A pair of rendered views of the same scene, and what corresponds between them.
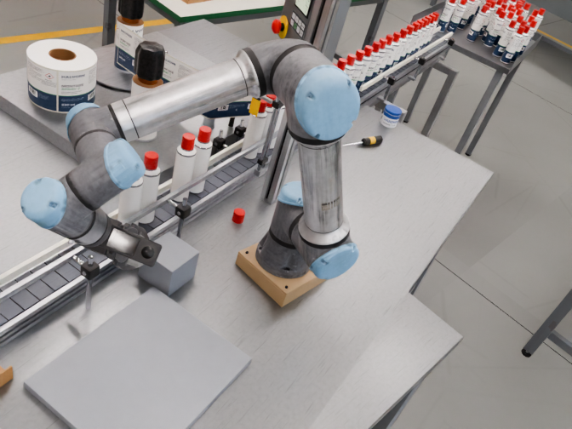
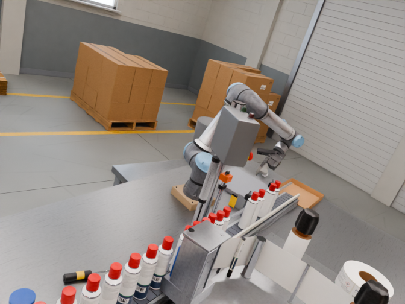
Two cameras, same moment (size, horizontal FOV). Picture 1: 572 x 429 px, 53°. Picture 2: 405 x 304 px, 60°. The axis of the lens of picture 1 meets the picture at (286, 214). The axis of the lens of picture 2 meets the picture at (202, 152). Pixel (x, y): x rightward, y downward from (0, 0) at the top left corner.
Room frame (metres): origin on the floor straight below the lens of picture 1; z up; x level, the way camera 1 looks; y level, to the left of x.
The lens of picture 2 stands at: (2.84, 0.20, 1.79)
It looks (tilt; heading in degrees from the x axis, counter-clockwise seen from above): 21 degrees down; 189
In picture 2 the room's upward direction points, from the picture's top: 18 degrees clockwise
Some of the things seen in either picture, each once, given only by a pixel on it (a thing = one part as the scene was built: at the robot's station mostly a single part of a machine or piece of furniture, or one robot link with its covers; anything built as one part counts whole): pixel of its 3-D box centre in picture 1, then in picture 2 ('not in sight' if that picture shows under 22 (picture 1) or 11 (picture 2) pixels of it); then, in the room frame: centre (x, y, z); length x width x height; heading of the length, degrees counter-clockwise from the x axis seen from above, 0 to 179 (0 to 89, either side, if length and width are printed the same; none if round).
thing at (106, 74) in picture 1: (126, 68); not in sight; (1.82, 0.71, 0.89); 0.31 x 0.31 x 0.01
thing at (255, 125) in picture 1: (254, 128); (220, 228); (1.54, 0.17, 0.98); 0.05 x 0.05 x 0.20
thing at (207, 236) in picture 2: not in sight; (207, 234); (1.86, 0.15, 1.14); 0.14 x 0.11 x 0.01; 158
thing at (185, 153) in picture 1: (183, 168); (255, 207); (1.23, 0.30, 0.98); 0.05 x 0.05 x 0.20
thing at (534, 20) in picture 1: (492, 14); not in sight; (3.69, -0.81, 0.98); 0.57 x 0.46 x 0.21; 68
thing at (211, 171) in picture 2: not in sight; (208, 180); (1.55, 0.06, 1.18); 0.04 x 0.04 x 0.21
